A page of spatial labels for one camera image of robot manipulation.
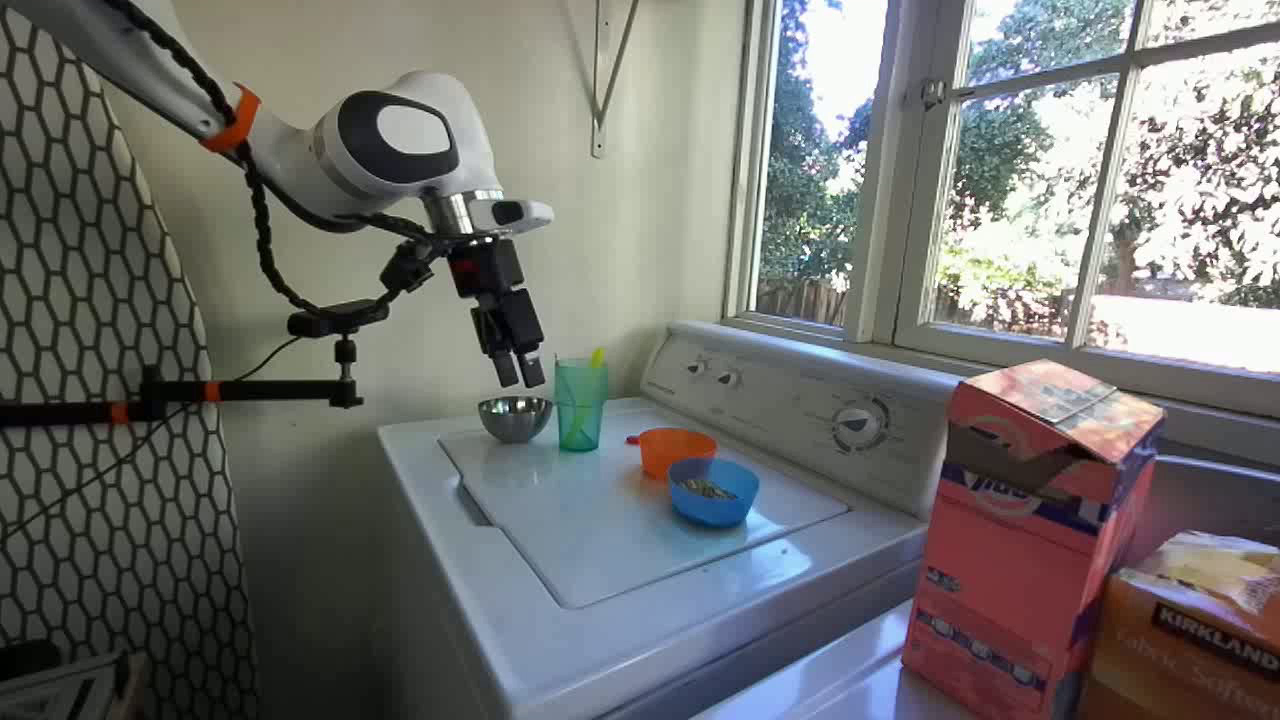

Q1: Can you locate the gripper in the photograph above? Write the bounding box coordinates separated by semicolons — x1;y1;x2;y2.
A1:
446;237;548;390

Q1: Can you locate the metal bowl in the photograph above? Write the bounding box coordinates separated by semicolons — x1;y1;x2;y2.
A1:
477;396;554;445

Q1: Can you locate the green plastic cup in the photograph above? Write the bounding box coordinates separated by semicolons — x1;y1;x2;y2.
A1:
554;357;609;453

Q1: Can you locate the yellow green straw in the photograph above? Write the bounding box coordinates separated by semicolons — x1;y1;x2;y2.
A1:
565;346;607;449

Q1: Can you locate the orange plastic bowl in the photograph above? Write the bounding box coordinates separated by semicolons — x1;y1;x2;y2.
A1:
626;427;718;482

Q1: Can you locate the washing machine lid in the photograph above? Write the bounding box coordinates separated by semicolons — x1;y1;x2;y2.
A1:
437;403;851;611

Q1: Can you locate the blue plastic bowl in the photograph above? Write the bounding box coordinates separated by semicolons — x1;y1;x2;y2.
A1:
667;457;761;529

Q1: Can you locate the white washing machine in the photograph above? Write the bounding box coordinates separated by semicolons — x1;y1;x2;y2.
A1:
375;320;963;720

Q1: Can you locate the large round dial knob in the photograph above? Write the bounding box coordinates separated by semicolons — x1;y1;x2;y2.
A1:
831;397;892;454

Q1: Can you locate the hexagon pattern ironing board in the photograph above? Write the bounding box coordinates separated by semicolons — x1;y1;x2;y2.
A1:
0;8;263;720

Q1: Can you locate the white dryer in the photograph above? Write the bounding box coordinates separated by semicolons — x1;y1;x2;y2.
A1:
690;455;1280;720

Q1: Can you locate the window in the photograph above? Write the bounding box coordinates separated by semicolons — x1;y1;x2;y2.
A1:
723;0;1280;419

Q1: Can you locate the orange detergent box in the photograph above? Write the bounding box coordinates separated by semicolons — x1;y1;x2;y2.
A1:
900;359;1168;720

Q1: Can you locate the orange fabric softener box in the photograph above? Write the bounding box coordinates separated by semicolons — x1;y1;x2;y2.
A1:
1075;530;1280;720

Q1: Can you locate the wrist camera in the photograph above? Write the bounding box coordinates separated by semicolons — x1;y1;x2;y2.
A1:
378;240;445;297

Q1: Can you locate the camera on mount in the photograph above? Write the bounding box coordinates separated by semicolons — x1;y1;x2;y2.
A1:
0;298;391;431

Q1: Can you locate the white wall bracket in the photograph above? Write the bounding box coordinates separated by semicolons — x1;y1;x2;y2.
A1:
565;0;642;160

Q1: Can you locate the black cable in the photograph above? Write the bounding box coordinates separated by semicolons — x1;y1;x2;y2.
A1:
0;335;303;543

